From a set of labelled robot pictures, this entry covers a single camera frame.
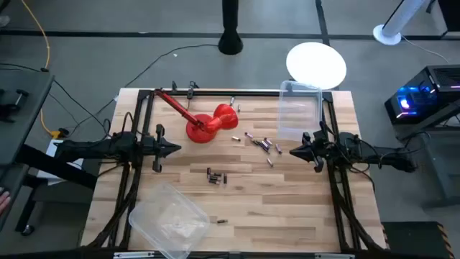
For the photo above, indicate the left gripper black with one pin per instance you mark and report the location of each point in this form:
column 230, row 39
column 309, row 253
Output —
column 159, row 147

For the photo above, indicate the clear plastic bin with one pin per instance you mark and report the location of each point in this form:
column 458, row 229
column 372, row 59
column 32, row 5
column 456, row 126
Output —
column 300, row 111
column 169, row 219

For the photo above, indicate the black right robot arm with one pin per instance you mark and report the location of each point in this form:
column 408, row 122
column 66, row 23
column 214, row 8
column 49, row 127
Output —
column 377, row 156

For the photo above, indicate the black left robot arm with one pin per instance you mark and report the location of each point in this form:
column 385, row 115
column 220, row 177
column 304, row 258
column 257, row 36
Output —
column 108, row 147

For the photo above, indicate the black copper AAA battery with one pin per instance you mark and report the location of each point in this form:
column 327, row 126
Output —
column 221, row 221

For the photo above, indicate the red desk lamp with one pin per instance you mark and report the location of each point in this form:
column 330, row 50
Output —
column 201, row 133

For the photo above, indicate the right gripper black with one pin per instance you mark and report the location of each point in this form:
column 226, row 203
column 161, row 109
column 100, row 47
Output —
column 318, row 153

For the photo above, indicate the person's hand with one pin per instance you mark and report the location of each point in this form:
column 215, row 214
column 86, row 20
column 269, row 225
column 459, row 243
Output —
column 3, row 203

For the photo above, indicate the dark grey table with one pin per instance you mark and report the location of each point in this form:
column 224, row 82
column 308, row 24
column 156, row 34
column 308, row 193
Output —
column 25, row 118

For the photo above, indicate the white round stool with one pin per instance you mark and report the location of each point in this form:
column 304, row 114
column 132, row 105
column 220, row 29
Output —
column 316, row 63

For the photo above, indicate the black computer with blue light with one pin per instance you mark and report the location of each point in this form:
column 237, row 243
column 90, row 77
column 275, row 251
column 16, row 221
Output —
column 413, row 104

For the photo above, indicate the white pole with round base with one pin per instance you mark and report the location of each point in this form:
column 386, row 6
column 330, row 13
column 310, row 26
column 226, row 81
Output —
column 386, row 34

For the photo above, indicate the black mat with hazard stripes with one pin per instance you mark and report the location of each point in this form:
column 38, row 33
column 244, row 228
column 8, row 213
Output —
column 413, row 241

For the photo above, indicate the black aluminium frame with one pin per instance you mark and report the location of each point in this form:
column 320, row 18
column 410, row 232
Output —
column 251, row 93

